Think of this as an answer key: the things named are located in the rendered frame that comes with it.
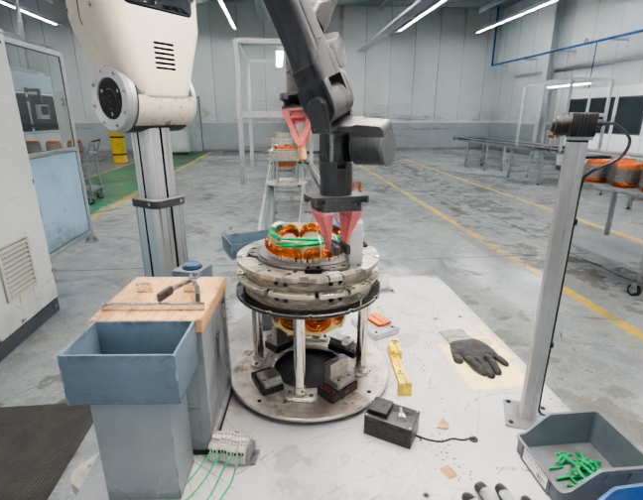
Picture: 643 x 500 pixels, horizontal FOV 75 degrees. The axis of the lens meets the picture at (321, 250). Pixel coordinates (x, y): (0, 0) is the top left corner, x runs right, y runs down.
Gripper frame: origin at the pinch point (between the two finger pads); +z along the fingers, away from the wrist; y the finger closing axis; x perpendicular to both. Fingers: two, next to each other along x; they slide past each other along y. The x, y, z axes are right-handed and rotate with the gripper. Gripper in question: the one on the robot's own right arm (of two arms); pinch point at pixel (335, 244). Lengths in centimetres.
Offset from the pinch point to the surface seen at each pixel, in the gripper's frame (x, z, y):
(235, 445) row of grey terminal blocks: -3.3, 35.3, -20.6
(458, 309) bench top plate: 39, 37, 58
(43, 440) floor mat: 118, 112, -95
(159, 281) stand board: 19.2, 9.8, -31.9
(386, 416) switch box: -6.2, 34.0, 8.3
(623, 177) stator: 186, 18, 321
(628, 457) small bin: -28, 35, 44
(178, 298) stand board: 9.2, 10.2, -28.2
